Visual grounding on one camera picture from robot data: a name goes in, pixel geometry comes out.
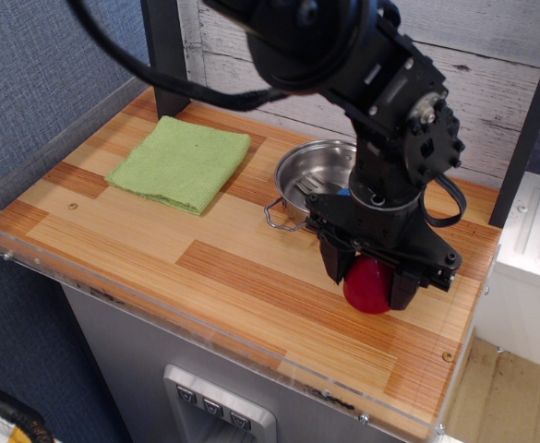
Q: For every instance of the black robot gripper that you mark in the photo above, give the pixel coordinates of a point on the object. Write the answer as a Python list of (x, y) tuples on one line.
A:
[(402, 236)]

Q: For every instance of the red toy potato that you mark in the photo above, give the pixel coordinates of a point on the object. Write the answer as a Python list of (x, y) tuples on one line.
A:
[(367, 285)]

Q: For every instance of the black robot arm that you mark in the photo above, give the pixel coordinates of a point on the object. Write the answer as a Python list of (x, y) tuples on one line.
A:
[(352, 54)]

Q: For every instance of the silver metal pot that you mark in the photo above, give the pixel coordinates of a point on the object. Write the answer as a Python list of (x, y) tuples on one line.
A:
[(331, 159)]

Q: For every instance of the green folded cloth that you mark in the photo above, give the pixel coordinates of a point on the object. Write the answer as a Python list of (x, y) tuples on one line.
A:
[(181, 165)]

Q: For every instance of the white side cabinet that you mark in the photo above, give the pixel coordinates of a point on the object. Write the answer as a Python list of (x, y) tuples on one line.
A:
[(508, 313)]

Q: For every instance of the silver dispenser button panel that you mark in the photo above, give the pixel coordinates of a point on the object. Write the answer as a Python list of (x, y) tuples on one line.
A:
[(206, 412)]

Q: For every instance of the grey toy fridge cabinet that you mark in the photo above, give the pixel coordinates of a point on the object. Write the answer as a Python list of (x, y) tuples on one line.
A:
[(132, 352)]

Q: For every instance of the clear acrylic table guard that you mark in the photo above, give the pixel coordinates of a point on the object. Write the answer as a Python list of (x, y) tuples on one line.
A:
[(225, 276)]

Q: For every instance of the yellow object bottom corner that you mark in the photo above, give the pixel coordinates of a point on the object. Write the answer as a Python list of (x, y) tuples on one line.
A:
[(20, 435)]

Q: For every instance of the blue handled metal spatula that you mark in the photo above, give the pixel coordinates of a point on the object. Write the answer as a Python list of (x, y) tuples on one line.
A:
[(314, 184)]

